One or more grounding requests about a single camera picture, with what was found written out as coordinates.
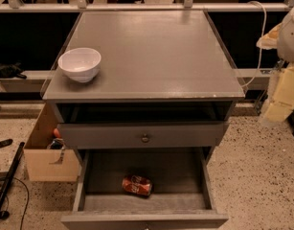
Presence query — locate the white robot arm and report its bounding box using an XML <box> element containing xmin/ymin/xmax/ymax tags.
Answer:
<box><xmin>257</xmin><ymin>7</ymin><xmax>294</xmax><ymax>127</ymax></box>

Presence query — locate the open grey middle drawer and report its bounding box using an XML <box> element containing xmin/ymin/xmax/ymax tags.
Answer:
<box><xmin>61</xmin><ymin>148</ymin><xmax>228</xmax><ymax>230</ymax></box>

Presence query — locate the black pole on floor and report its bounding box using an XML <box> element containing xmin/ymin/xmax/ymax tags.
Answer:
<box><xmin>0</xmin><ymin>142</ymin><xmax>25</xmax><ymax>218</ymax></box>

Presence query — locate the white cable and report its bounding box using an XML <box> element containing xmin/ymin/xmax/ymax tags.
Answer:
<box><xmin>240</xmin><ymin>0</ymin><xmax>268</xmax><ymax>88</ymax></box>

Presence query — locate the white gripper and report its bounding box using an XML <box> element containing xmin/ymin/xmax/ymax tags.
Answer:
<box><xmin>260</xmin><ymin>63</ymin><xmax>294</xmax><ymax>126</ymax></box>

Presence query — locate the orange ball in box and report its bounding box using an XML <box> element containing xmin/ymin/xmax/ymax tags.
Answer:
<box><xmin>53</xmin><ymin>128</ymin><xmax>61</xmax><ymax>138</ymax></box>

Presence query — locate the black bag on ledge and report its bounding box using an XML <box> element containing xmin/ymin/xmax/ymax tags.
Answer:
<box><xmin>0</xmin><ymin>62</ymin><xmax>27</xmax><ymax>79</ymax></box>

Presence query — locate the round brass drawer knob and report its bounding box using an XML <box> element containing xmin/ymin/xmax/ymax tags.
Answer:
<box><xmin>141</xmin><ymin>134</ymin><xmax>149</xmax><ymax>143</ymax></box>

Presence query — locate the red coke can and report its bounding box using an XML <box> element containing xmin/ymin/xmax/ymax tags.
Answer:
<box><xmin>122</xmin><ymin>174</ymin><xmax>152</xmax><ymax>196</ymax></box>

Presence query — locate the grey wooden drawer cabinet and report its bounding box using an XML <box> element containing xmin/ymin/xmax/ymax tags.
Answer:
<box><xmin>40</xmin><ymin>10</ymin><xmax>246</xmax><ymax>165</ymax></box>

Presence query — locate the closed grey top drawer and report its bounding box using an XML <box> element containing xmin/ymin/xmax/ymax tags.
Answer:
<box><xmin>57</xmin><ymin>122</ymin><xmax>228</xmax><ymax>150</ymax></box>

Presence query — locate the black cable on floor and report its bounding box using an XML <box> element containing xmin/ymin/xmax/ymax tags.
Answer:
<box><xmin>0</xmin><ymin>176</ymin><xmax>31</xmax><ymax>230</ymax></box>

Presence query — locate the cardboard box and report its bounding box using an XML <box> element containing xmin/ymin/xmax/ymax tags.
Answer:
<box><xmin>24</xmin><ymin>104</ymin><xmax>80</xmax><ymax>182</ymax></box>

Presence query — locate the black flat tool on floor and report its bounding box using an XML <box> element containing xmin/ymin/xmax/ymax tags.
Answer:
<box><xmin>0</xmin><ymin>139</ymin><xmax>13</xmax><ymax>149</ymax></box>

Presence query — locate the white ceramic bowl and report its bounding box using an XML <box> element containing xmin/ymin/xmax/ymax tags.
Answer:
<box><xmin>57</xmin><ymin>48</ymin><xmax>102</xmax><ymax>82</ymax></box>

